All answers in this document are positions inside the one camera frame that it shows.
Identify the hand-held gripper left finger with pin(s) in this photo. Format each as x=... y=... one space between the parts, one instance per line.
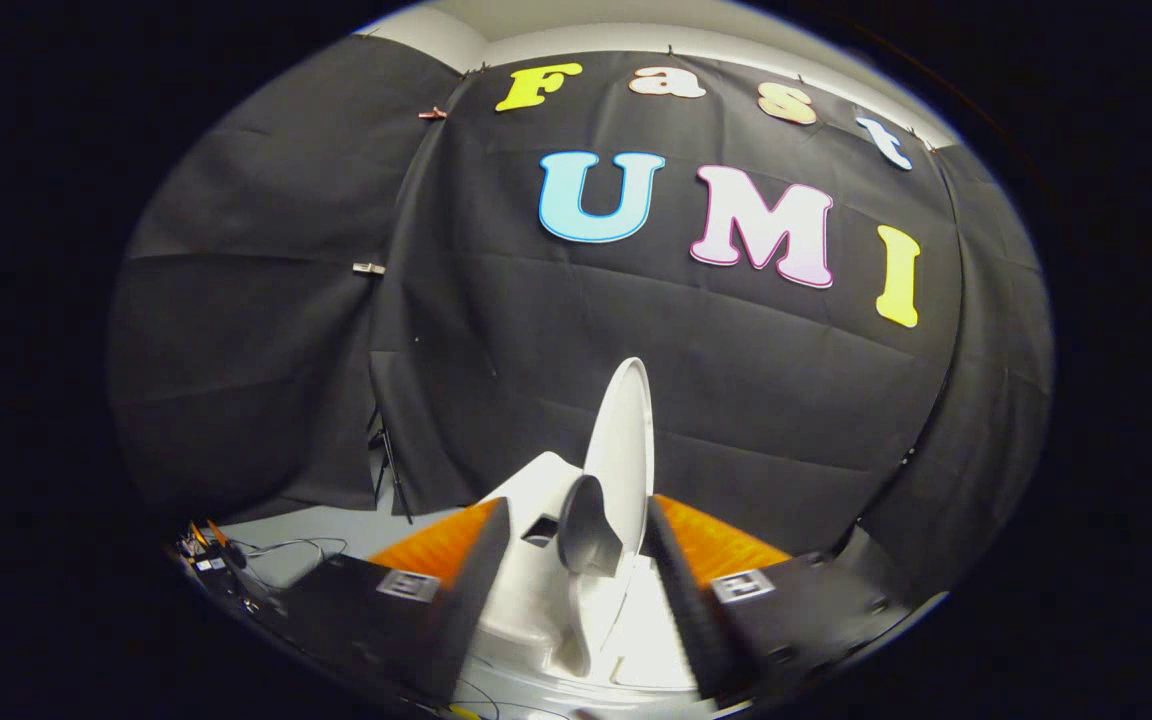
x=471 y=600

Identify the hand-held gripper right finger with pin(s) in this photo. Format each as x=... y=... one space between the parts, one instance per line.
x=686 y=610

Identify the black round lid knob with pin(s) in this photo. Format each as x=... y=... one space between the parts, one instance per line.
x=586 y=530

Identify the white toilet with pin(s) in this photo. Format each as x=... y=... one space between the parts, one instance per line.
x=536 y=610

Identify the black backdrop stand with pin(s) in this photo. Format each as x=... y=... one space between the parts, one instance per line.
x=392 y=470

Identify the dark floor equipment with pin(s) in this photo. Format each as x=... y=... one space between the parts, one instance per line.
x=208 y=552

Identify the black backdrop cloth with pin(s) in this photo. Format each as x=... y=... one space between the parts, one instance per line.
x=496 y=330

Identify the silver cloth clip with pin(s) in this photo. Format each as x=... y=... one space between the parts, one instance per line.
x=368 y=268

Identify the red cloth clip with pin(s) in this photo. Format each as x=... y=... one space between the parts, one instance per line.
x=431 y=113

